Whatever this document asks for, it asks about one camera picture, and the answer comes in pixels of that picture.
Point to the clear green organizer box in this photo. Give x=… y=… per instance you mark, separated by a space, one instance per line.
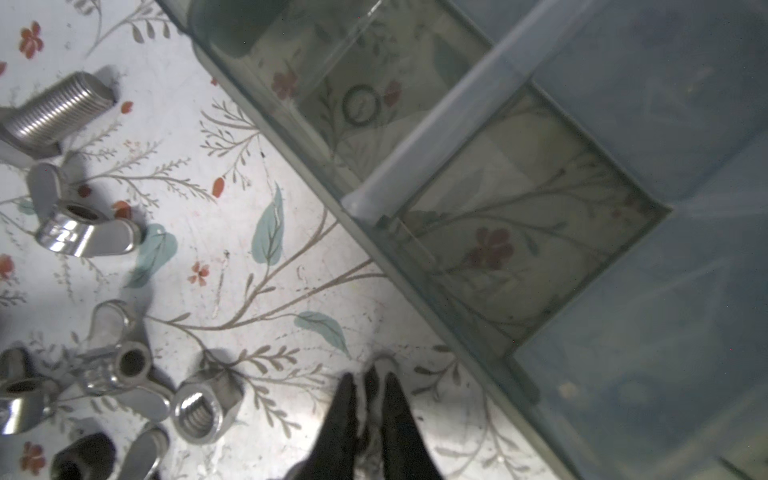
x=574 y=192

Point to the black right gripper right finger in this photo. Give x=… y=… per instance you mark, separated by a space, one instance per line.
x=405 y=455

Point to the large silver threaded bolt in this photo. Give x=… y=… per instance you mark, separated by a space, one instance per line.
x=33 y=131

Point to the silver hex nut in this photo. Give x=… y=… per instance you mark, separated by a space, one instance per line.
x=205 y=406

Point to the black hex nut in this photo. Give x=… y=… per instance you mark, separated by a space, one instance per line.
x=91 y=457

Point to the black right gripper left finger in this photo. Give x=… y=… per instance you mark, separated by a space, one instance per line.
x=334 y=451

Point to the silver wing nut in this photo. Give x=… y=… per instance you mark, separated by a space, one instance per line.
x=117 y=363
x=145 y=455
x=71 y=228
x=27 y=399

